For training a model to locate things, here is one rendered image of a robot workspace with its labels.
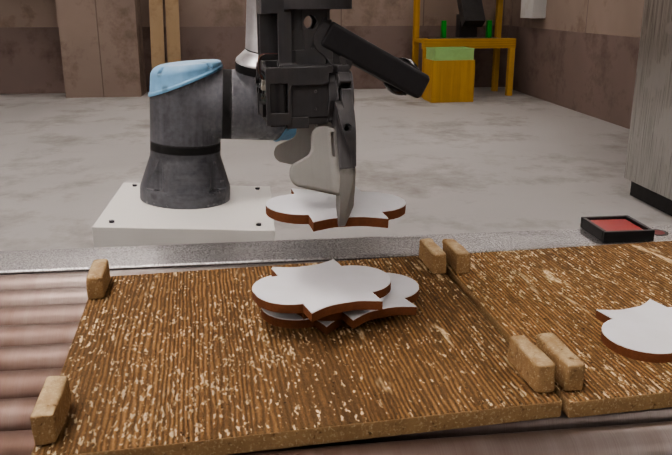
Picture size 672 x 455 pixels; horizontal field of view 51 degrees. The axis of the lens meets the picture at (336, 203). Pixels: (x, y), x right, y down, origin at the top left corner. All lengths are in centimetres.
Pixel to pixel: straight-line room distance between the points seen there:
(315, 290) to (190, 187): 51
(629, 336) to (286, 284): 33
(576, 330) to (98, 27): 952
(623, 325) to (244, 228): 57
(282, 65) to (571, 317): 39
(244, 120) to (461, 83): 815
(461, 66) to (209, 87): 814
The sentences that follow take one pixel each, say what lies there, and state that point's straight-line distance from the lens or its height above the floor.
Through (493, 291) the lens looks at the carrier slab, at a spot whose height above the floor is 94.
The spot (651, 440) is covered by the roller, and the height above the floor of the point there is 92.
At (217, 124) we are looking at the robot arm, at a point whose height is 106.
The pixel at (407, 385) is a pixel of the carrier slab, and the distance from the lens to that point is 62.
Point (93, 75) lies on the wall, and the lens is 1010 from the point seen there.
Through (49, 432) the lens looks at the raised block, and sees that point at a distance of 58.
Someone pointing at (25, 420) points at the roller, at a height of 91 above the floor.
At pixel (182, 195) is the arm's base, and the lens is 116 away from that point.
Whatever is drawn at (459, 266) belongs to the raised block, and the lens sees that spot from 85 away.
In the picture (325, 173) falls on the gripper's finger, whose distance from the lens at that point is 64.
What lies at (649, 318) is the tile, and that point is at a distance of 77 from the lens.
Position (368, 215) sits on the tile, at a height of 105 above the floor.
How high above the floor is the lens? 125
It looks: 16 degrees down
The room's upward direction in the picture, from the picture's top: straight up
